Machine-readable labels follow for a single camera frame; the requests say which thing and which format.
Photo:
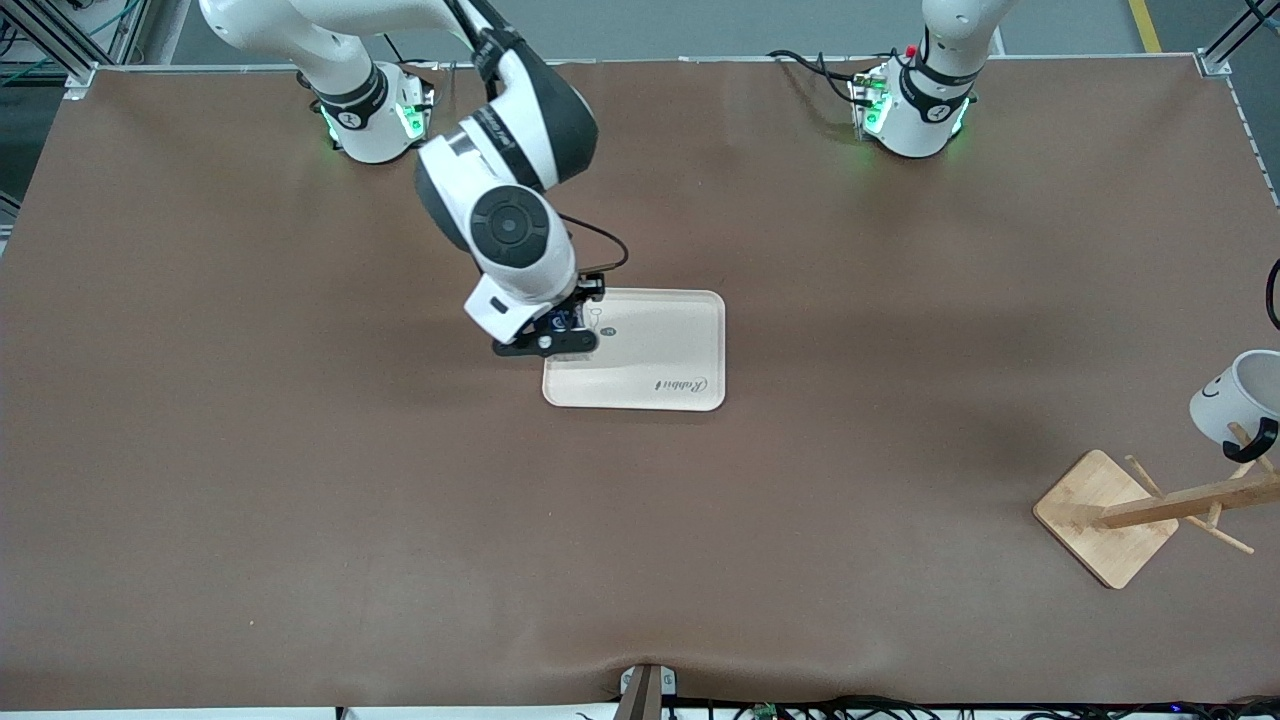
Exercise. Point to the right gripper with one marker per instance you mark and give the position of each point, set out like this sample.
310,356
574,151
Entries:
588,290

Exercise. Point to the wooden cup rack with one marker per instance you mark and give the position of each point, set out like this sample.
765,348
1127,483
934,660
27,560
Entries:
1100,520

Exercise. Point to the aluminium frame profile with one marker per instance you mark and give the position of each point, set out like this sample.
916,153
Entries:
55,45
1215,62

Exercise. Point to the metal table edge clamp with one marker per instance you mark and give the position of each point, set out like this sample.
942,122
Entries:
645,690

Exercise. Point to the small green circuit board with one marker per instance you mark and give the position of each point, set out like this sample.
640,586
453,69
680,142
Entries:
766,712

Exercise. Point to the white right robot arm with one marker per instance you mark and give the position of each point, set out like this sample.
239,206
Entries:
470,190

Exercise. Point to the cream rectangular tray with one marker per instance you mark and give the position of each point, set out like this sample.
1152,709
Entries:
660,350

